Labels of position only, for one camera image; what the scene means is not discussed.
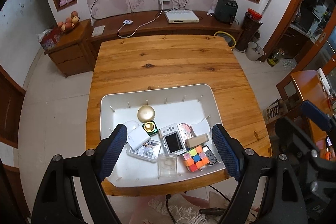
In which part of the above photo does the beige wedge block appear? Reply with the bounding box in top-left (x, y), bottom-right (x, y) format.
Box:
top-left (185, 134), bottom-right (209, 148)

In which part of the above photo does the clear bottle black cap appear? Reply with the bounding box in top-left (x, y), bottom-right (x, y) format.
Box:
top-left (158, 153), bottom-right (177, 177)

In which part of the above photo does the white digital camera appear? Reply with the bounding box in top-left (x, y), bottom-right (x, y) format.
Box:
top-left (158, 123), bottom-right (186, 156)

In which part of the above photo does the white power adapter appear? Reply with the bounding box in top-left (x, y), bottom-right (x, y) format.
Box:
top-left (127, 126), bottom-right (150, 151)

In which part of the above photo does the green gold perfume bottle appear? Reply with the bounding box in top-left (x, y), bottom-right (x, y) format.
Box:
top-left (142, 121), bottom-right (158, 136)

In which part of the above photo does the round gold compact case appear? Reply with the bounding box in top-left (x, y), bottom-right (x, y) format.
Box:
top-left (137, 105), bottom-right (155, 123)

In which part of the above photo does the black car key fob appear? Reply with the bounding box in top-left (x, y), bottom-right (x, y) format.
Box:
top-left (203, 145), bottom-right (217, 165)

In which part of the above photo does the colourful rubik cube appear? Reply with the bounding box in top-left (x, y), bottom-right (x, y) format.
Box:
top-left (182, 145), bottom-right (210, 172)

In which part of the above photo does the pink round item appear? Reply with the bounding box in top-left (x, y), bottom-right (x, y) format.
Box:
top-left (178, 123), bottom-right (196, 141)

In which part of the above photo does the white plastic storage bin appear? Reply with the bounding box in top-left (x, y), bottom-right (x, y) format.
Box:
top-left (100, 84), bottom-right (227, 188)

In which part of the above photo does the blue right gripper tip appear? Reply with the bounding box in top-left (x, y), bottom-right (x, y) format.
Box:
top-left (301, 100), bottom-right (331, 132)

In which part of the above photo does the clear plastic card box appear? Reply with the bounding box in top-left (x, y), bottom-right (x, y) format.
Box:
top-left (126, 139), bottom-right (161, 162)

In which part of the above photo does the white round lid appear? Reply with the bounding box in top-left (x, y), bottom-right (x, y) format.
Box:
top-left (123, 121), bottom-right (139, 133)

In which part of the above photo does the white bucket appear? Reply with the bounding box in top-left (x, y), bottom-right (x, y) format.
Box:
top-left (245, 42), bottom-right (264, 61)

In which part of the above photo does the yellow rimmed basket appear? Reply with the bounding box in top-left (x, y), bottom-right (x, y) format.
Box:
top-left (214, 31), bottom-right (236, 49)

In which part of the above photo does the dark vase red top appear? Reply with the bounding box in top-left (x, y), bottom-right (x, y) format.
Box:
top-left (235, 9), bottom-right (262, 52)

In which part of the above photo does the wooden side cabinet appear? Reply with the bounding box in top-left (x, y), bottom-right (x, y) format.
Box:
top-left (45, 19), bottom-right (96, 77)

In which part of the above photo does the white set-top box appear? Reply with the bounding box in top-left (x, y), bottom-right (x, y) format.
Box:
top-left (165, 10), bottom-right (199, 24)

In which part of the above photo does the red tissue box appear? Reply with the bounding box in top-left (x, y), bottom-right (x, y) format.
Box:
top-left (38, 27), bottom-right (62, 51)

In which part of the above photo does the long wooden tv console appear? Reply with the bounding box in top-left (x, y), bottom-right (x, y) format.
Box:
top-left (88, 11), bottom-right (242, 52)

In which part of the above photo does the white paper card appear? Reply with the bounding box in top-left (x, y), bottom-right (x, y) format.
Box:
top-left (91, 25), bottom-right (105, 37)

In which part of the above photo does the pile of peaches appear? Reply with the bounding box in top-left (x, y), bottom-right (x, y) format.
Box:
top-left (58, 11), bottom-right (80, 33)

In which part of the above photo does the white cable with adapter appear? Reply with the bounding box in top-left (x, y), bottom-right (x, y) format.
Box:
top-left (117, 0), bottom-right (165, 39)

